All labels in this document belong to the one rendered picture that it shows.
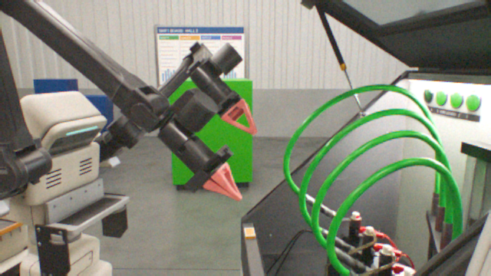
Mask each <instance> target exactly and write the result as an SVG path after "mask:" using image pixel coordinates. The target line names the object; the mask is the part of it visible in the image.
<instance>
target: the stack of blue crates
mask: <svg viewBox="0 0 491 276"><path fill-rule="evenodd" d="M34 86H35V95H37V94H52V93H60V92H69V91H77V92H78V85H77V79H52V78H41V79H34ZM83 96H84V97H85V98H86V99H87V100H88V101H89V102H90V103H92V104H93V105H94V106H95V107H96V108H97V109H98V110H99V111H100V112H101V116H104V117H105V119H106V120H107V122H106V125H105V126H104V128H103V129H102V131H101V134H102V133H105V132H107V131H108V130H107V129H106V128H107V126H108V125H109V124H110V123H112V122H113V121H114V112H113V111H112V110H114V105H113V104H112V103H111V102H110V100H109V98H108V97H107V96H106V95H83Z"/></svg>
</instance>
